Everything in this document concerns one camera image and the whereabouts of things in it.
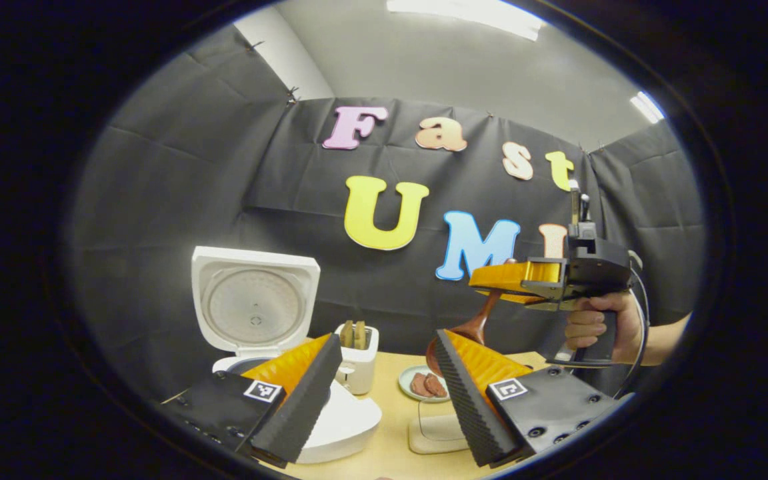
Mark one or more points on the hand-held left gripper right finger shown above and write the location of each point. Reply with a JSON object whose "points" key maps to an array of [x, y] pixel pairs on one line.
{"points": [[470, 406]]}

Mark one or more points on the white rice cooker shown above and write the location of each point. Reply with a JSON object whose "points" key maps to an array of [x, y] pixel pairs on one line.
{"points": [[254, 310]]}

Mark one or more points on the brown bread slice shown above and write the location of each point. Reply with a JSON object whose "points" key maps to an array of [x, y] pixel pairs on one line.
{"points": [[348, 334], [360, 334]]}

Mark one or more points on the clear glass dish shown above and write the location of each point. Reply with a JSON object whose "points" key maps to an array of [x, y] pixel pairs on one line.
{"points": [[424, 446]]}

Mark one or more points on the brown wooden spoon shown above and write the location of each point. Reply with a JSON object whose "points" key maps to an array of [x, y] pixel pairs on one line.
{"points": [[480, 320]]}

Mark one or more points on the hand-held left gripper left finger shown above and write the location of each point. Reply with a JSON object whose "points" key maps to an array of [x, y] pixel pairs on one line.
{"points": [[300, 406]]}

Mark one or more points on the long ceiling light panel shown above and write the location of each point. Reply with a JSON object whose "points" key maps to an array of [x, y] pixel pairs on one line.
{"points": [[470, 14]]}

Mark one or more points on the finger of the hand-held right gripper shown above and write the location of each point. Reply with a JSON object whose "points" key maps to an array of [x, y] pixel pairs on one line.
{"points": [[504, 276], [544, 300]]}

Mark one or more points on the white toaster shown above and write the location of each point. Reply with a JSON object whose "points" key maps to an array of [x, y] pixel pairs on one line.
{"points": [[360, 370]]}

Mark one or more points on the pale green plate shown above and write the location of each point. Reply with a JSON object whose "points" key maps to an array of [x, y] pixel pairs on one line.
{"points": [[405, 383]]}

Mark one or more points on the black backdrop cloth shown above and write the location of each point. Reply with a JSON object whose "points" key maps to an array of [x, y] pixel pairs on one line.
{"points": [[190, 186]]}

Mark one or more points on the brown meat slices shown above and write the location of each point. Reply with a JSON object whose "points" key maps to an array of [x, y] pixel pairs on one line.
{"points": [[427, 384]]}

